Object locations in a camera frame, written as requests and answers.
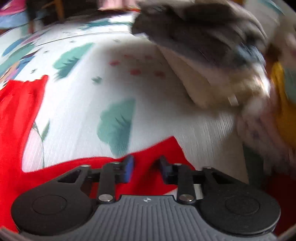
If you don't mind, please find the red knit garment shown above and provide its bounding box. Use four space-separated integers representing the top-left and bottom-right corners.
1 75 194 232

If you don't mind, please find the cartoon print play mat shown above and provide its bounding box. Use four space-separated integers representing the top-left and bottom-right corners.
1 14 248 182

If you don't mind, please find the white patterned folded garment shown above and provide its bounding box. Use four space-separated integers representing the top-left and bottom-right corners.
237 96 295 173

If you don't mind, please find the cream folded garment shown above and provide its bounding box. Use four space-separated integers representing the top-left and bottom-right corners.
158 46 270 108

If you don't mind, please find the yellow folded garment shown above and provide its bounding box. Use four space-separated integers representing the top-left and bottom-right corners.
270 62 295 149

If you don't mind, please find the pink and blue blanket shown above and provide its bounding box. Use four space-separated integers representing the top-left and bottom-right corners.
1 0 29 30

